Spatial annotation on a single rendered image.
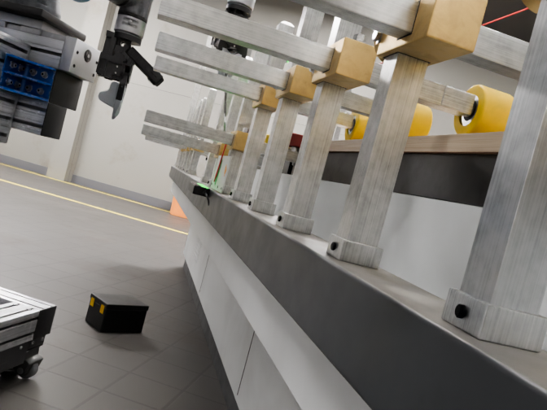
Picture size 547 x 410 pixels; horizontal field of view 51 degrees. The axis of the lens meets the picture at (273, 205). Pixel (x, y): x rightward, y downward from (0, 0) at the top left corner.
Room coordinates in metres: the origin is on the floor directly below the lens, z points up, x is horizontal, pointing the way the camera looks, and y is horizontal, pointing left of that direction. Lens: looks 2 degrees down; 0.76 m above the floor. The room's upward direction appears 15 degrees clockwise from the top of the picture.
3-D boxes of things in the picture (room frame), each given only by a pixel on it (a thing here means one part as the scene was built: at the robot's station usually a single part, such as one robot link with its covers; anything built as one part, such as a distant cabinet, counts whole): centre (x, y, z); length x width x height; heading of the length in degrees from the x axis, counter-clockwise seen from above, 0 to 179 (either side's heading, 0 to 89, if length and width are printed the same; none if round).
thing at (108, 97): (1.44, 0.47, 0.86); 0.06 x 0.03 x 0.09; 104
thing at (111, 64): (1.45, 0.48, 0.97); 0.09 x 0.08 x 0.12; 104
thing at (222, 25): (0.80, -0.03, 0.95); 0.50 x 0.04 x 0.04; 104
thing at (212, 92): (2.79, 0.43, 0.90); 0.03 x 0.03 x 0.48; 14
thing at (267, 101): (1.31, 0.07, 0.94); 0.13 x 0.06 x 0.05; 14
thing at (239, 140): (1.55, 0.13, 0.84); 0.13 x 0.06 x 0.05; 14
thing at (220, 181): (1.60, 0.17, 0.75); 0.26 x 0.01 x 0.10; 14
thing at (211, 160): (2.07, 0.26, 0.92); 0.05 x 0.04 x 0.45; 14
